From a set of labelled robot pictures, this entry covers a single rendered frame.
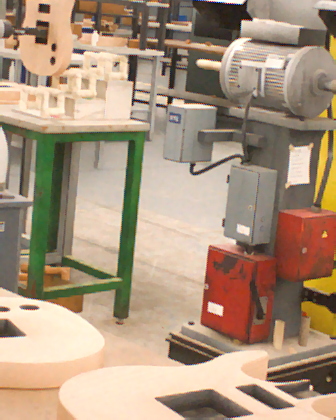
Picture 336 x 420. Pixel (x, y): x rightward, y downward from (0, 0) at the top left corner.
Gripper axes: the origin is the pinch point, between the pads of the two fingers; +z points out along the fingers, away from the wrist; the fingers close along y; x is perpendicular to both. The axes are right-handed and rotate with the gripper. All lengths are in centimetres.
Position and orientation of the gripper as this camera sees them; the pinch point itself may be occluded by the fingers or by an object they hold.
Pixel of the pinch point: (41, 32)
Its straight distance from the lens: 476.5
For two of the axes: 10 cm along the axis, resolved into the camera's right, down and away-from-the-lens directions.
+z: 7.7, -0.3, 6.4
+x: 1.0, -9.8, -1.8
